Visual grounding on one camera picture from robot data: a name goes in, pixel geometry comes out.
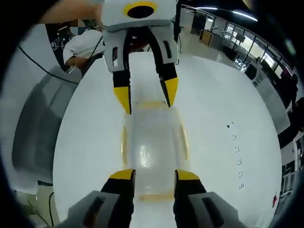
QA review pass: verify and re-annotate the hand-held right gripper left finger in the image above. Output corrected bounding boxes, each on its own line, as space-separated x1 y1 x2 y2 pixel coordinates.
68 168 136 228

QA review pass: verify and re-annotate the wooden cabinet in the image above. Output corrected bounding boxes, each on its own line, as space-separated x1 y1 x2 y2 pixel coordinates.
199 28 214 46

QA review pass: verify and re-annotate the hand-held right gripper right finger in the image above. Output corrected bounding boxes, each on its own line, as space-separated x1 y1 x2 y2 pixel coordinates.
172 169 241 228

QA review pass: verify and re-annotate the thin black cable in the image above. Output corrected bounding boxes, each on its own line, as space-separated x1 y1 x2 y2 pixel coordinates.
48 191 55 227

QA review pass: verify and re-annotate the clear plastic food container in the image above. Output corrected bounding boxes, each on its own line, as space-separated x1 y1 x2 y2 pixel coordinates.
120 100 191 203

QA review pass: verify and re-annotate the black stand pole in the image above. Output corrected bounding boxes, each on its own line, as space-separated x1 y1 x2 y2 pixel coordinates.
174 22 184 65

